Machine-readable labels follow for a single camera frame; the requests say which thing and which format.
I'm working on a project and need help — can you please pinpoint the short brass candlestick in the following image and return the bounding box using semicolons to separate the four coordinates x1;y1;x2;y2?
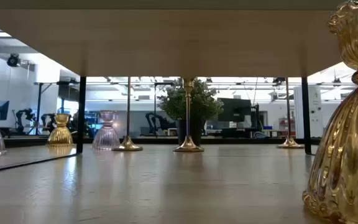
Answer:
173;77;205;153

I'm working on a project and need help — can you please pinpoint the tall brass candlestick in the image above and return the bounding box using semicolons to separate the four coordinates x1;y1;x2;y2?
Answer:
111;77;144;152
277;77;305;149

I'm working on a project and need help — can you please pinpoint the amber ribbed glass candle holder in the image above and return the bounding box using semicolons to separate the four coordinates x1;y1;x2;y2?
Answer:
302;0;358;224
46;113;74;146

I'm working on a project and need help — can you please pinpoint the green potted plant black pot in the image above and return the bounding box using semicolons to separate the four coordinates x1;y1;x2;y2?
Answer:
157;77;225;146

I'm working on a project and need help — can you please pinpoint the black background monitor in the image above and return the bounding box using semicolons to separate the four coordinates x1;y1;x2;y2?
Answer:
218;98;253;123

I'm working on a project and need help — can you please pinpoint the wooden shelf with black legs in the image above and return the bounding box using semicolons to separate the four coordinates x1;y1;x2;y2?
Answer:
0;0;343;156

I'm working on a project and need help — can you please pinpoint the white cabinet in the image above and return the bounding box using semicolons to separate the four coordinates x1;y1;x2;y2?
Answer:
293;85;324;139

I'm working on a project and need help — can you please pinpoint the blue computer monitor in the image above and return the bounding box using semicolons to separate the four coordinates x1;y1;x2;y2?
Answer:
0;100;11;121

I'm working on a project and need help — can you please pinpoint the black table frame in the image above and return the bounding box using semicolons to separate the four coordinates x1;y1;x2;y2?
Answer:
3;136;321;146

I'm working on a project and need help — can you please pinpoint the black ceiling-mounted camera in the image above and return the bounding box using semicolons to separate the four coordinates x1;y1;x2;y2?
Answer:
6;53;21;68

